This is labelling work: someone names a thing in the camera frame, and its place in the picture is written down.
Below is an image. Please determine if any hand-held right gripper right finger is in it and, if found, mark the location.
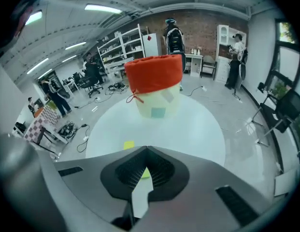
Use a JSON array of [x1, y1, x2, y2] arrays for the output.
[[133, 145, 272, 232]]

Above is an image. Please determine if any black framed window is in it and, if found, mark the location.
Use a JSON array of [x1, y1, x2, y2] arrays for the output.
[[268, 18, 300, 96]]

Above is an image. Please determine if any black office chair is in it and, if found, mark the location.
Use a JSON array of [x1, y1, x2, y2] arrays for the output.
[[72, 72, 104, 99]]

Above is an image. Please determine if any yellow-green toy block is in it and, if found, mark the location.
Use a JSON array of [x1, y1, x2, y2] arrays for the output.
[[140, 167, 151, 180]]

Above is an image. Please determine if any white board with red tag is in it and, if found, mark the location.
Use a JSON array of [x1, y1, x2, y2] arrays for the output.
[[142, 32, 162, 58]]

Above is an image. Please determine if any long ceiling light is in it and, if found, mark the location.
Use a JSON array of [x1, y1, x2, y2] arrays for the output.
[[25, 10, 43, 26], [64, 41, 87, 51], [84, 3, 123, 15], [26, 57, 50, 75]]

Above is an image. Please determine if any black floor cable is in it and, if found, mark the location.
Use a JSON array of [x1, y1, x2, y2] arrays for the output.
[[76, 123, 91, 153]]

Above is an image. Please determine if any cream container with orange cloth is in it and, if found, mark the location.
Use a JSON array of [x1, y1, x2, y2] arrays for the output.
[[124, 54, 184, 119]]

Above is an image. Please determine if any black folding chair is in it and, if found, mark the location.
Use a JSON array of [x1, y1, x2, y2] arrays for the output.
[[251, 82, 300, 147]]

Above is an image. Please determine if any white metal shelving unit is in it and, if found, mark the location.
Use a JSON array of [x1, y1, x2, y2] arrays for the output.
[[96, 23, 146, 76]]

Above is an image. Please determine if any pink checkered table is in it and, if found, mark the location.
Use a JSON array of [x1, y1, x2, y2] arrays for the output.
[[23, 104, 69, 145]]

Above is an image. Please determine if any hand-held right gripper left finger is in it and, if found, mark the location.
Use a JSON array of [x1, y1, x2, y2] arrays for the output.
[[54, 145, 148, 232]]

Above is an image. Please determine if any white tall cabinet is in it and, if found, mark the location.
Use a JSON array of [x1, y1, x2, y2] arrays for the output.
[[214, 24, 247, 83]]

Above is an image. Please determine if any dark wooden chair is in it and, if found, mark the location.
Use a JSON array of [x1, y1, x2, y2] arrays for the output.
[[200, 55, 217, 81]]

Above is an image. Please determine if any white small desk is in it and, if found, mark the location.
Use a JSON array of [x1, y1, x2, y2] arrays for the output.
[[184, 53, 204, 77]]

